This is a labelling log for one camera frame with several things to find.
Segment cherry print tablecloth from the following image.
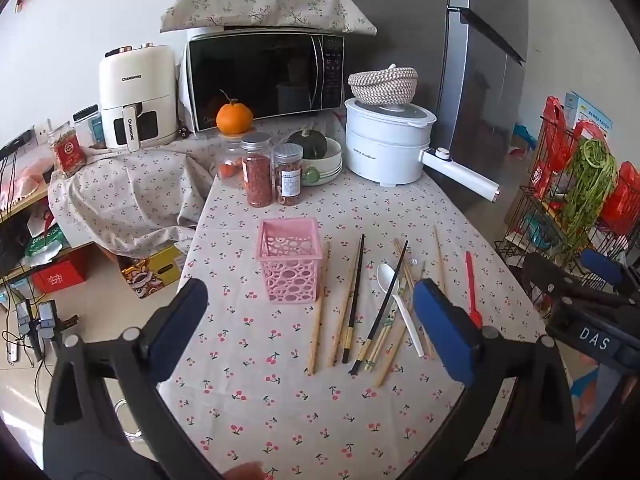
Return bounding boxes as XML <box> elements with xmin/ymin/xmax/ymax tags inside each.
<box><xmin>175</xmin><ymin>110</ymin><xmax>551</xmax><ymax>480</ymax></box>

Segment pink perforated plastic basket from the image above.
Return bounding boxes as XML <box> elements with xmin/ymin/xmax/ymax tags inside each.
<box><xmin>255</xmin><ymin>217</ymin><xmax>326</xmax><ymax>306</ymax></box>

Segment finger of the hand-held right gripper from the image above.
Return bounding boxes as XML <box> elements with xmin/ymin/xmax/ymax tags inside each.
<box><xmin>522</xmin><ymin>252</ymin><xmax>626</xmax><ymax>311</ymax></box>
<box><xmin>581</xmin><ymin>249</ymin><xmax>640</xmax><ymax>297</ymax></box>

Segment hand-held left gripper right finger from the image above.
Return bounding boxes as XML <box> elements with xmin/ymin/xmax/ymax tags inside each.
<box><xmin>412</xmin><ymin>278</ymin><xmax>576</xmax><ymax>480</ymax></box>

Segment white plastic spoon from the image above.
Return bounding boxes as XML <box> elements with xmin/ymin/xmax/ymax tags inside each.
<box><xmin>376</xmin><ymin>263</ymin><xmax>425</xmax><ymax>358</ymax></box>

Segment red cardboard box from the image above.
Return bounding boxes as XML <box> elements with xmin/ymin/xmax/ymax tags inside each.
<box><xmin>31</xmin><ymin>255</ymin><xmax>89</xmax><ymax>295</ymax></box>

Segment cream air fryer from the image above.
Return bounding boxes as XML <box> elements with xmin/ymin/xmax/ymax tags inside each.
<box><xmin>98</xmin><ymin>44</ymin><xmax>179</xmax><ymax>153</ymax></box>

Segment red plastic spoon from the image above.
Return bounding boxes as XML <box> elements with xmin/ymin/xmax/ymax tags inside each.
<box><xmin>465</xmin><ymin>251</ymin><xmax>484</xmax><ymax>329</ymax></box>

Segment green plastic bag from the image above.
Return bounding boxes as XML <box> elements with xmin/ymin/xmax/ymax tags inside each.
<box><xmin>25</xmin><ymin>225</ymin><xmax>69</xmax><ymax>262</ymax></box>

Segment grey device on floor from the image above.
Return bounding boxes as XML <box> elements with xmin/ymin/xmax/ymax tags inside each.
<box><xmin>15</xmin><ymin>300</ymin><xmax>79</xmax><ymax>362</ymax></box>

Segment woven rope basket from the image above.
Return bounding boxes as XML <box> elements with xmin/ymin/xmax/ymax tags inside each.
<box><xmin>348</xmin><ymin>63</ymin><xmax>419</xmax><ymax>106</ymax></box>

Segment clear box black lid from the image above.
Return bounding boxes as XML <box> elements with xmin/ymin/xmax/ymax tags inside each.
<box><xmin>73</xmin><ymin>105</ymin><xmax>107</xmax><ymax>150</ymax></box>

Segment grey refrigerator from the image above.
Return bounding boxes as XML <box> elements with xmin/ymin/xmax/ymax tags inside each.
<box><xmin>335</xmin><ymin>0</ymin><xmax>530</xmax><ymax>221</ymax></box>

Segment orange fruit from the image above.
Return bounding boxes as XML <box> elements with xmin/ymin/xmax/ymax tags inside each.
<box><xmin>216</xmin><ymin>90</ymin><xmax>254</xmax><ymax>135</ymax></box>

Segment black wire rack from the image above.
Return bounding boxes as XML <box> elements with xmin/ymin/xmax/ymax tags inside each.
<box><xmin>495</xmin><ymin>117</ymin><xmax>640</xmax><ymax>311</ymax></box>

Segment white electric cooking pot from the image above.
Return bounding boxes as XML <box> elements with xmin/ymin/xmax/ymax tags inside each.
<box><xmin>344</xmin><ymin>97</ymin><xmax>501</xmax><ymax>203</ymax></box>

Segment small-flower grey cloth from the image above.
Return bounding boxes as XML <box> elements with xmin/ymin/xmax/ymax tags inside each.
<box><xmin>47</xmin><ymin>135</ymin><xmax>217</xmax><ymax>255</ymax></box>

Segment person's left hand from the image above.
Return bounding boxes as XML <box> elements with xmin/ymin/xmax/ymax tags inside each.
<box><xmin>229</xmin><ymin>462</ymin><xmax>266</xmax><ymax>480</ymax></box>

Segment red plastic bag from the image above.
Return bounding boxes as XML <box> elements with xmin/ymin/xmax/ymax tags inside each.
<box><xmin>600</xmin><ymin>160</ymin><xmax>640</xmax><ymax>239</ymax></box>
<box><xmin>531</xmin><ymin>96</ymin><xmax>576</xmax><ymax>201</ymax></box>

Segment black power strip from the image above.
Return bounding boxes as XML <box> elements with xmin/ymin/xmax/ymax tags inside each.
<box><xmin>0</xmin><ymin>130</ymin><xmax>34</xmax><ymax>159</ymax></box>

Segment clear jar white label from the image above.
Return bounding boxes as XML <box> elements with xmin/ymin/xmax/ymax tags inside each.
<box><xmin>272</xmin><ymin>143</ymin><xmax>305</xmax><ymax>207</ymax></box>

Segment clear jar red berries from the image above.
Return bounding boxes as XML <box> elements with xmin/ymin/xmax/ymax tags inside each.
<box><xmin>241</xmin><ymin>134</ymin><xmax>274</xmax><ymax>207</ymax></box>

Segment red label snack jar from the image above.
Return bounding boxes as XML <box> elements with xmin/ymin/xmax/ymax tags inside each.
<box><xmin>47</xmin><ymin>127</ymin><xmax>87</xmax><ymax>179</ymax></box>

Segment blue and white box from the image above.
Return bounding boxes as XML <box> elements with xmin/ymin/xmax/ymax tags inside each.
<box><xmin>565</xmin><ymin>91</ymin><xmax>614</xmax><ymax>136</ymax></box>

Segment black chopstick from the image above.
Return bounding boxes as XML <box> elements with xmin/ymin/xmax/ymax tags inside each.
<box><xmin>348</xmin><ymin>240</ymin><xmax>409</xmax><ymax>376</ymax></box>
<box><xmin>341</xmin><ymin>233</ymin><xmax>366</xmax><ymax>365</ymax></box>

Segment cream pan green handle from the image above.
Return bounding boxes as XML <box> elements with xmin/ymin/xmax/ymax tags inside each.
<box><xmin>287</xmin><ymin>137</ymin><xmax>345</xmax><ymax>187</ymax></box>

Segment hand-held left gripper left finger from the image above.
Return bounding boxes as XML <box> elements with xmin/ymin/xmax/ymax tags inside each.
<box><xmin>42</xmin><ymin>278</ymin><xmax>221</xmax><ymax>480</ymax></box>

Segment black microwave oven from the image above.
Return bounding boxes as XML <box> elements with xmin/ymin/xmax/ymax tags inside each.
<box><xmin>186</xmin><ymin>30</ymin><xmax>346</xmax><ymax>133</ymax></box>

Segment yellow printed box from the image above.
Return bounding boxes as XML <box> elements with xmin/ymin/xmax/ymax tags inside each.
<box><xmin>120</xmin><ymin>245</ymin><xmax>184</xmax><ymax>300</ymax></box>

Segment green long beans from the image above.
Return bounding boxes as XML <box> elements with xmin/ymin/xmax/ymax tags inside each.
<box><xmin>562</xmin><ymin>137</ymin><xmax>619</xmax><ymax>256</ymax></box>

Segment floral cloth cover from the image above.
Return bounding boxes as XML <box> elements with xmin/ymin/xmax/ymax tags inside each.
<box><xmin>160</xmin><ymin>0</ymin><xmax>378</xmax><ymax>37</ymax></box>

